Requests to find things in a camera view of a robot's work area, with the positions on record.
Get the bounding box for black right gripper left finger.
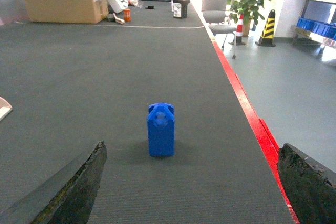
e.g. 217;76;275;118
1;142;107;223

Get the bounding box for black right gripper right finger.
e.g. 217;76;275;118
277;143;335;223

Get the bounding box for beige plastic scoop tray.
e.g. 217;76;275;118
0;97;13;121

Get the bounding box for blue plastic block part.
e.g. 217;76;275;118
147;103;175;156

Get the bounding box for black yellow traffic cone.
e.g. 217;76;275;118
255;9;276;47

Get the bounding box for red white traffic cone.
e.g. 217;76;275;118
230;14;246;46

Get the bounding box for orange can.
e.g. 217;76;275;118
123;8;131;22

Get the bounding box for grey office chair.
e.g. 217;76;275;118
201;0;236;59

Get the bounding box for black box with label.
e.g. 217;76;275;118
173;0;190;19

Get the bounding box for red frame work table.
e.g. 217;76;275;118
191;0;299;223

